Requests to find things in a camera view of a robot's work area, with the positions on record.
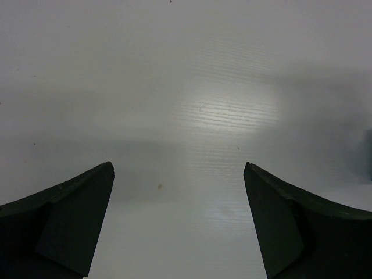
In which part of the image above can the teal arch block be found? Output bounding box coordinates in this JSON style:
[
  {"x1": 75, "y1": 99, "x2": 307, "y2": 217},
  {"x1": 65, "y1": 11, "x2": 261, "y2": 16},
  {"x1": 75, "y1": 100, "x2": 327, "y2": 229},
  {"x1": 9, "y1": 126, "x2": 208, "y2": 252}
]
[{"x1": 364, "y1": 129, "x2": 372, "y2": 181}]

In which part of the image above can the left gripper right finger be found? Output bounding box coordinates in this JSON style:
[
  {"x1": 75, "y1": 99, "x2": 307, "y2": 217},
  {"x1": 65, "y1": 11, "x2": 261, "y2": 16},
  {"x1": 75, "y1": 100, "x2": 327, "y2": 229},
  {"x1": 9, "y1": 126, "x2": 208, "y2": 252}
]
[{"x1": 244, "y1": 163, "x2": 371, "y2": 278}]

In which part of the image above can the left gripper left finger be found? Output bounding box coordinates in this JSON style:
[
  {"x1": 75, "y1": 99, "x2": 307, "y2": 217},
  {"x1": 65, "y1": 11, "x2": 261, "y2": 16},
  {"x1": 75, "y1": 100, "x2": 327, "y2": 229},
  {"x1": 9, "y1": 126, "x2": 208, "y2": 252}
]
[{"x1": 1, "y1": 162, "x2": 115, "y2": 278}]

